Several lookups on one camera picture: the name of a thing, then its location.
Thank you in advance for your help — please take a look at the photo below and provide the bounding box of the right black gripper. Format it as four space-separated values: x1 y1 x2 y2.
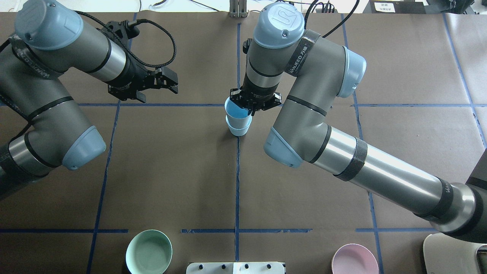
230 88 282 116

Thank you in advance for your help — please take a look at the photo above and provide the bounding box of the green bowl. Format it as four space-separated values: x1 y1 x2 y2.
125 229 173 274

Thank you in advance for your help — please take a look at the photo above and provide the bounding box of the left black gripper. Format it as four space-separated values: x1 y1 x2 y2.
108 67 179 104

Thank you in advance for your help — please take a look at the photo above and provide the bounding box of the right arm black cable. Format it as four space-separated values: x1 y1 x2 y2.
303 0 360 38

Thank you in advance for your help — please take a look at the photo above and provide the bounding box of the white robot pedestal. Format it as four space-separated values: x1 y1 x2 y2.
186 261 286 274

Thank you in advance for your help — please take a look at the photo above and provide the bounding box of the cream toaster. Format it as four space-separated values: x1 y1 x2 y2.
422 233 487 274

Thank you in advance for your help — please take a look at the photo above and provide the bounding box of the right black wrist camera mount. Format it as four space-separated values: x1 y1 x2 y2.
242 38 253 54

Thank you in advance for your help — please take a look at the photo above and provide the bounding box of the aluminium frame post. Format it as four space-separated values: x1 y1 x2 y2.
229 0 248 18

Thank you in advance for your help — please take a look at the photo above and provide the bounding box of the black box with label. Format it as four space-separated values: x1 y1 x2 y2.
363 0 426 14

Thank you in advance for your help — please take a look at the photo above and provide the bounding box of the pink bowl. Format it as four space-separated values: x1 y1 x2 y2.
331 244 379 274

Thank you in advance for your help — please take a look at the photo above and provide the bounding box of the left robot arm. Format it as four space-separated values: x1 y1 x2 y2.
1 0 178 199

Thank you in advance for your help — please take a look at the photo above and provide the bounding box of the light blue cup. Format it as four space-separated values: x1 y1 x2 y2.
224 97 252 129
226 120 251 137

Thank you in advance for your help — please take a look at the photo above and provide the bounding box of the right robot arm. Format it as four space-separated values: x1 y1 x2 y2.
229 2 487 244

